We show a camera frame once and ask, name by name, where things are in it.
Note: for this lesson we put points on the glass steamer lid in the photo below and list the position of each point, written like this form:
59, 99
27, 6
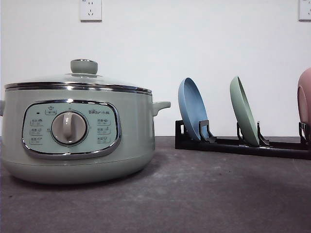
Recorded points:
83, 66

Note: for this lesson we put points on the white wall socket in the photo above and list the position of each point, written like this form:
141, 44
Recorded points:
305, 9
91, 11

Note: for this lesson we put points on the blue plate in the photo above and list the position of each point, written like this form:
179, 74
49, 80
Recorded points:
192, 109

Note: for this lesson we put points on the green plate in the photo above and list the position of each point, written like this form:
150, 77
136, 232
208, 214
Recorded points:
244, 114

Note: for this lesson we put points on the green electric steamer pot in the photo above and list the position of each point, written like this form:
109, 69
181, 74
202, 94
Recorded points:
136, 145

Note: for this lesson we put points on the pink plate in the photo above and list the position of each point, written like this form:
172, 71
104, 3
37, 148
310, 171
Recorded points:
305, 97

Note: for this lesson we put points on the black plate rack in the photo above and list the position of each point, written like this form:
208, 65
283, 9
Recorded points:
218, 148

